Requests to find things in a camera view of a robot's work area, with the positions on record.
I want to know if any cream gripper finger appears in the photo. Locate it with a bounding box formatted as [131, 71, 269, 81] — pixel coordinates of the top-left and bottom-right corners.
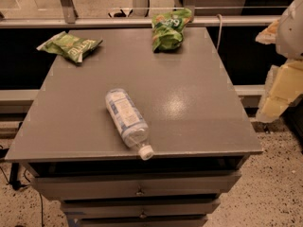
[256, 60, 303, 123]
[256, 20, 279, 44]

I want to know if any black floor cable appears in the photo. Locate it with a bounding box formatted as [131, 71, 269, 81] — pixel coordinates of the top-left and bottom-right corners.
[0, 161, 45, 227]

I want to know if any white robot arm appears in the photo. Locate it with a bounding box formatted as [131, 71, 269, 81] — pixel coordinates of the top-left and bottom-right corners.
[256, 0, 303, 123]

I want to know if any green kettle chip bag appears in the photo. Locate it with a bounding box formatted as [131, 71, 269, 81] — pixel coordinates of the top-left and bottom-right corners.
[36, 32, 102, 63]

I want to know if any white hanging cable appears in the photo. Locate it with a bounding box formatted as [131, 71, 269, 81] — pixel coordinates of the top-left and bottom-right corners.
[215, 13, 223, 52]

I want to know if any grey metal railing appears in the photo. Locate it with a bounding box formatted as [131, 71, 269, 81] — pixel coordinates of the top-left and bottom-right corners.
[0, 15, 280, 28]

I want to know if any clear blue-label plastic bottle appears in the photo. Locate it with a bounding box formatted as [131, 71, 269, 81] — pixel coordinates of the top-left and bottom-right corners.
[105, 88, 154, 161]

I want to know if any grey drawer cabinet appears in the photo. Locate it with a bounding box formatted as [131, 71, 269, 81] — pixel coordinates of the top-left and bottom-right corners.
[7, 27, 261, 227]

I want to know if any green rice chip bag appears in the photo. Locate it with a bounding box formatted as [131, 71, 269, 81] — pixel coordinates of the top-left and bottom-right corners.
[151, 9, 192, 52]

